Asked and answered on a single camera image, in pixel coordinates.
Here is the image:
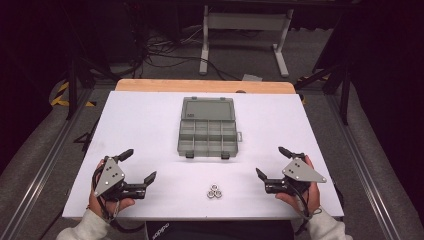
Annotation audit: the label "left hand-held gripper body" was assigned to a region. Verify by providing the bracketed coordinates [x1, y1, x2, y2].
[92, 155, 148, 202]

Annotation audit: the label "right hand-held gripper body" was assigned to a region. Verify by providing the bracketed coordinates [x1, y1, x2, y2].
[264, 152, 328, 197]

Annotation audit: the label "grey plastic organizer box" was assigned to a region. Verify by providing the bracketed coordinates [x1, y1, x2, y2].
[177, 96, 244, 160]

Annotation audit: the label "person's right hand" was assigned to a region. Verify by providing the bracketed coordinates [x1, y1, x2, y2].
[274, 154, 322, 216]

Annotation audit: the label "person's left hand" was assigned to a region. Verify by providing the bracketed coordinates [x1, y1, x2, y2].
[87, 159, 136, 220]

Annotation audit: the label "white table board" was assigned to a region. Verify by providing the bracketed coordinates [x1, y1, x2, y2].
[62, 90, 345, 221]

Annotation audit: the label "small black tripod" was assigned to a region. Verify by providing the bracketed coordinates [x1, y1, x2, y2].
[73, 119, 101, 153]

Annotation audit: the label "person's dark clothing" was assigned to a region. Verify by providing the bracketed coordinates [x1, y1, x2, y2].
[145, 219, 296, 240]

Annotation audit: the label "black metal stand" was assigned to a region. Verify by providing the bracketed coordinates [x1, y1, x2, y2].
[294, 59, 352, 126]
[64, 54, 115, 122]

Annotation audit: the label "small grey floor plate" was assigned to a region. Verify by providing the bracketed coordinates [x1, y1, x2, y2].
[241, 73, 264, 82]

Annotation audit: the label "yellow black floor tape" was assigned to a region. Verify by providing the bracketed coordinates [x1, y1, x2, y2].
[49, 81, 98, 108]

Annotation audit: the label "wooden table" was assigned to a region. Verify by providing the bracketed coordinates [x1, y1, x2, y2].
[114, 78, 297, 95]

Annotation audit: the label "white metal stand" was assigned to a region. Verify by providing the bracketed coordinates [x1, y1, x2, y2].
[198, 4, 295, 79]

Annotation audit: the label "right hand-held gripper cable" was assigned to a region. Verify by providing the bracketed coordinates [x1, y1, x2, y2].
[289, 183, 323, 236]

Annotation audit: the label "aluminium floor rail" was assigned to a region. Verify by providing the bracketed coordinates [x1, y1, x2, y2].
[0, 89, 98, 240]
[324, 93, 405, 240]

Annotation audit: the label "black floor cables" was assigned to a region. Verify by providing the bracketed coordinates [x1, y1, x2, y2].
[131, 28, 242, 82]

